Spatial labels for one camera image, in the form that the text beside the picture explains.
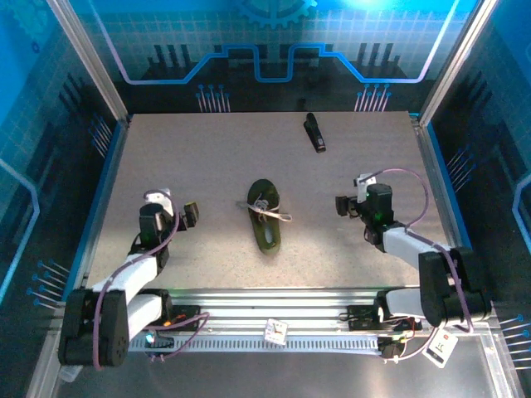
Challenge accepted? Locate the white shoelace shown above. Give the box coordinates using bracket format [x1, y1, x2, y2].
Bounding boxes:
[236, 192, 293, 223]

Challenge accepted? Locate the olive green shoe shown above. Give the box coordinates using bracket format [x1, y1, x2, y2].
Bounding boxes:
[247, 178, 282, 255]

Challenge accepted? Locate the blue table edge strip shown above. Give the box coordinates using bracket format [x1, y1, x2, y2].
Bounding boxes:
[61, 119, 128, 302]
[425, 122, 490, 303]

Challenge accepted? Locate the black marker pen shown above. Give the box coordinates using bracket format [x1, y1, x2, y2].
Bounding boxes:
[303, 112, 327, 153]

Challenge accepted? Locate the black connector box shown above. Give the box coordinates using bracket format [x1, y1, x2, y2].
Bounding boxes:
[378, 336, 406, 360]
[144, 329, 175, 350]

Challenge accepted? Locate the small white tag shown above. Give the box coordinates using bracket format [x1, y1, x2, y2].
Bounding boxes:
[264, 318, 289, 345]

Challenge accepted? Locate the white card with red mark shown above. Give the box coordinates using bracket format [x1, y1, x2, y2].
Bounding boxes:
[421, 326, 460, 369]

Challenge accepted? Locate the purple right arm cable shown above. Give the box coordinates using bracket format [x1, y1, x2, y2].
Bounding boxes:
[364, 167, 476, 361]

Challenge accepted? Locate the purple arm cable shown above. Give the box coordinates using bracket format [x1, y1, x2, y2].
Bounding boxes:
[91, 211, 211, 371]
[364, 167, 476, 361]

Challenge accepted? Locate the aluminium side rail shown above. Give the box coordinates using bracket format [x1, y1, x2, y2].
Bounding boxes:
[408, 111, 478, 299]

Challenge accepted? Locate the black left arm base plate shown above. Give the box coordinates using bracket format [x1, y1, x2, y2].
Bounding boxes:
[159, 304, 202, 332]

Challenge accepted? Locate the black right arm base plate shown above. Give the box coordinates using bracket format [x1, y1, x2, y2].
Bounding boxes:
[346, 304, 423, 332]

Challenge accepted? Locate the aluminium frame rail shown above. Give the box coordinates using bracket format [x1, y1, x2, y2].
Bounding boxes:
[51, 285, 499, 332]

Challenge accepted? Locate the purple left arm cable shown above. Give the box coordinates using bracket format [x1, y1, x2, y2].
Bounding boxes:
[91, 211, 211, 371]

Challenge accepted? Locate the white slotted cable duct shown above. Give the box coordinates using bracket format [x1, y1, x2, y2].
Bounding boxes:
[127, 333, 381, 354]

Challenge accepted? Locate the aluminium frame post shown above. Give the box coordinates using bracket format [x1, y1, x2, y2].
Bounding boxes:
[417, 0, 501, 128]
[44, 0, 133, 128]

